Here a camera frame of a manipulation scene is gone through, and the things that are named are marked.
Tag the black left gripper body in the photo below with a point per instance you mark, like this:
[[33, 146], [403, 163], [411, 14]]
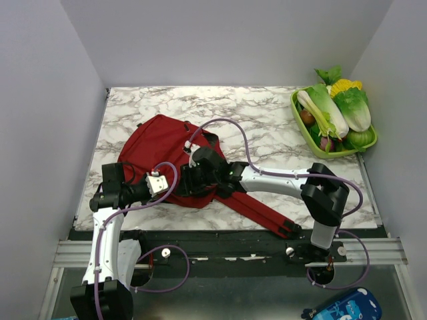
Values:
[[138, 191]]

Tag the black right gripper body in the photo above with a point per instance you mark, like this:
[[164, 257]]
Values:
[[195, 181]]

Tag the red student backpack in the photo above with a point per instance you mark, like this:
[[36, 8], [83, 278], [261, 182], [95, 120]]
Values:
[[162, 139]]

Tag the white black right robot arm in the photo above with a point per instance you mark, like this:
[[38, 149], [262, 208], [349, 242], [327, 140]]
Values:
[[323, 194]]

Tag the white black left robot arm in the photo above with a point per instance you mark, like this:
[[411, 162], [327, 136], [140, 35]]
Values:
[[105, 289]]

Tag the green vegetable basket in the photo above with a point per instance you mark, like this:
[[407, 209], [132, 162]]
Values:
[[340, 149]]

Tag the brown mushroom toy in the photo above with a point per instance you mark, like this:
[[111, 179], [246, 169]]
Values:
[[307, 118]]

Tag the purple onion toy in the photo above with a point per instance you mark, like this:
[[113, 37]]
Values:
[[327, 144]]

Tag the white green bok choy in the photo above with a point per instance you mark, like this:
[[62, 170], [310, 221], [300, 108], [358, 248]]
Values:
[[316, 99]]

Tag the green round pumpkin toy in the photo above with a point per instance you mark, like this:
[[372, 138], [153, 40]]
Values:
[[358, 140]]

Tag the green leafy vegetable toy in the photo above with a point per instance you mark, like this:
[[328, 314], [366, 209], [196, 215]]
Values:
[[329, 77]]

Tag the yellow corn toy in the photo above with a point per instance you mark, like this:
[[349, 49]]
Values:
[[343, 85]]

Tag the green napa cabbage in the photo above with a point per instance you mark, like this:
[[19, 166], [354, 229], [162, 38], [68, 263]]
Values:
[[353, 104]]

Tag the dark blue pencil case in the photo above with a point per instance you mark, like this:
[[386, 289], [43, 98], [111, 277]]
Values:
[[357, 303]]

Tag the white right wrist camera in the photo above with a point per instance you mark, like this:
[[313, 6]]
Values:
[[190, 148]]

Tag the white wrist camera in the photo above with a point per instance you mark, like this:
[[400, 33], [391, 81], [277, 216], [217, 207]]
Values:
[[190, 148], [156, 183]]

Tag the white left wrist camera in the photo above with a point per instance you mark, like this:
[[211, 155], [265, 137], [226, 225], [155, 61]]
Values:
[[156, 183]]

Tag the aluminium rail frame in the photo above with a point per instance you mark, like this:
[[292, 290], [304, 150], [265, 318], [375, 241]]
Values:
[[381, 251]]

